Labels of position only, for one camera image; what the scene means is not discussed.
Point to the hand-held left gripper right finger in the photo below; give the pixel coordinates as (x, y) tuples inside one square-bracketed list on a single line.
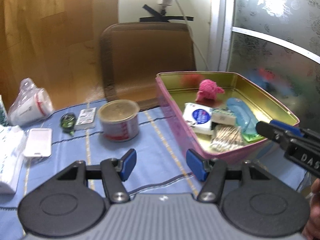
[(196, 165)]

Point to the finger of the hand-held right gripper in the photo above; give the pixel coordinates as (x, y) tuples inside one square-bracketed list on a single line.
[(271, 133), (287, 127)]

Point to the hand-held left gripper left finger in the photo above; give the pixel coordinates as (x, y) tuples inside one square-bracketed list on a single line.
[(128, 163)]

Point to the blue plastic bottle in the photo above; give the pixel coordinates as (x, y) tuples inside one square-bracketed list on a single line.
[(241, 115)]

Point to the cotton swabs bag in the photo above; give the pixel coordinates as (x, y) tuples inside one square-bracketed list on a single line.
[(225, 137)]

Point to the white blue wet wipes pack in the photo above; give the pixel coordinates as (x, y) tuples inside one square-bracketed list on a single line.
[(198, 116)]

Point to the pink tin box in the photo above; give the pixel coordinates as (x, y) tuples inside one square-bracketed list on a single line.
[(170, 110)]

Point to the pink knitted toy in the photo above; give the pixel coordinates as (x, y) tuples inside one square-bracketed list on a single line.
[(207, 90)]

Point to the person's right hand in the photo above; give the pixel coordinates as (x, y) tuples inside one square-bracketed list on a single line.
[(316, 190)]

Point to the blue striped tablecloth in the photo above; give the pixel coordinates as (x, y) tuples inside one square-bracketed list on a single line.
[(155, 140)]

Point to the plastic tub with lid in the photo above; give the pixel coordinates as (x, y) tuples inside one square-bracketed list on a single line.
[(117, 127)]

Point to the small white label packet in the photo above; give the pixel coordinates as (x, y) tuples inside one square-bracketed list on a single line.
[(86, 117)]

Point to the white card holder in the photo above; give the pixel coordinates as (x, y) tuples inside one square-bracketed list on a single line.
[(38, 142)]

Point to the brown chair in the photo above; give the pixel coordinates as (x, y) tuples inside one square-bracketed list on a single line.
[(145, 62)]

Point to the frosted glass sliding door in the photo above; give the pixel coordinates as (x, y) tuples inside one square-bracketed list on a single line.
[(275, 17)]

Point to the plastic bag of paper cups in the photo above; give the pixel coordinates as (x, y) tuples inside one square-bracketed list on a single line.
[(27, 107)]

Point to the white tissue pack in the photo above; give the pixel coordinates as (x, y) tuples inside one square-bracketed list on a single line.
[(8, 160)]

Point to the green drink carton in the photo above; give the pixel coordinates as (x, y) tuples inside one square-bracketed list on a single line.
[(2, 112)]

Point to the black tape strips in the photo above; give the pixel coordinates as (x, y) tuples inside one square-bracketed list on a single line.
[(160, 18)]

